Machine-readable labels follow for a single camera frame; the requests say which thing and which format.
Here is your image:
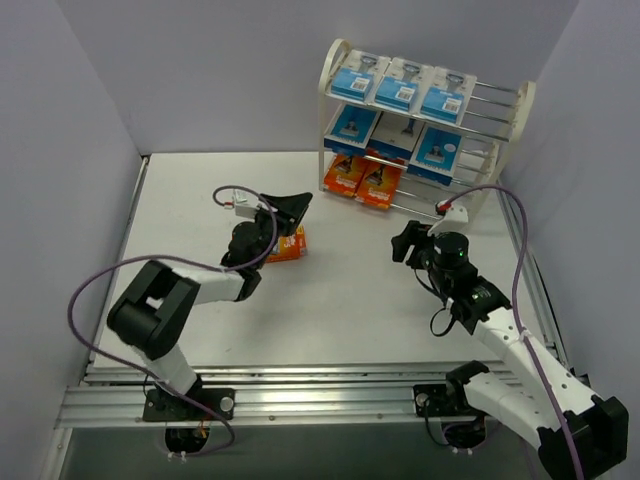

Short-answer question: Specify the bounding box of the orange Gillette Fusion5 box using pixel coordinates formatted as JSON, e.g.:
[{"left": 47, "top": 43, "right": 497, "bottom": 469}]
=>
[
  {"left": 322, "top": 154, "right": 369, "bottom": 197},
  {"left": 266, "top": 225, "right": 307, "bottom": 263},
  {"left": 355, "top": 162, "right": 403, "bottom": 210}
]

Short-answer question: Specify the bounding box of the grey Harry's box blue razor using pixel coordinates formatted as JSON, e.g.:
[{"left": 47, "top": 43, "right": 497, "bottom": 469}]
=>
[{"left": 366, "top": 112, "right": 425, "bottom": 163}]

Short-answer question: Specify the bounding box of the clear Gillette blister pack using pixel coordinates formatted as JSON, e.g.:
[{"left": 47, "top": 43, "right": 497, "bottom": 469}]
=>
[
  {"left": 329, "top": 50, "right": 391, "bottom": 103},
  {"left": 374, "top": 57, "right": 435, "bottom": 112}
]

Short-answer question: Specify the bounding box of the white Gillette Skinguard razor pack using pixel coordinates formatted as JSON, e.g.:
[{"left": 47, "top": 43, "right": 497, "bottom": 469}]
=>
[{"left": 420, "top": 66, "right": 477, "bottom": 125}]

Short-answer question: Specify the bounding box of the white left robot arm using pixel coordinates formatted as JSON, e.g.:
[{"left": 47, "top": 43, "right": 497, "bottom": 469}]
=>
[{"left": 107, "top": 190, "right": 313, "bottom": 419}]

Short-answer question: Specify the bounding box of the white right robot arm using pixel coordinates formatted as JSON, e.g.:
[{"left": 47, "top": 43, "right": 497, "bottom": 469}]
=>
[{"left": 391, "top": 221, "right": 629, "bottom": 479}]

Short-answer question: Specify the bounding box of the cream metal-rod shelf rack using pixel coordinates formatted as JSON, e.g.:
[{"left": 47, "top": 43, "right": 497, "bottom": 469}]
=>
[{"left": 317, "top": 38, "right": 536, "bottom": 222}]

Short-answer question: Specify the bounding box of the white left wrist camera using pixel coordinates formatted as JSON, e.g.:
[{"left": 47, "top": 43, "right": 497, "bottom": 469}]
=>
[{"left": 224, "top": 189, "right": 261, "bottom": 220}]

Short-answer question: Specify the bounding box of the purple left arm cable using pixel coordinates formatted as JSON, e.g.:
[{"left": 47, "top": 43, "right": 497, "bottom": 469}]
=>
[{"left": 67, "top": 185, "right": 281, "bottom": 457}]

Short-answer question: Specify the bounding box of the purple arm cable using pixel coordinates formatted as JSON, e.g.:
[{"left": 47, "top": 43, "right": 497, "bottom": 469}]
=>
[
  {"left": 437, "top": 184, "right": 586, "bottom": 480},
  {"left": 67, "top": 185, "right": 281, "bottom": 457}
]

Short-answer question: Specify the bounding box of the aluminium mounting rail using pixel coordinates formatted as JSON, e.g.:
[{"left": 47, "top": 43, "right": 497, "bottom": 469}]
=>
[{"left": 55, "top": 362, "right": 455, "bottom": 429}]

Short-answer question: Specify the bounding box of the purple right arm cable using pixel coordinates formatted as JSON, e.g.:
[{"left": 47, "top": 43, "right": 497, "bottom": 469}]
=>
[{"left": 437, "top": 184, "right": 586, "bottom": 480}]

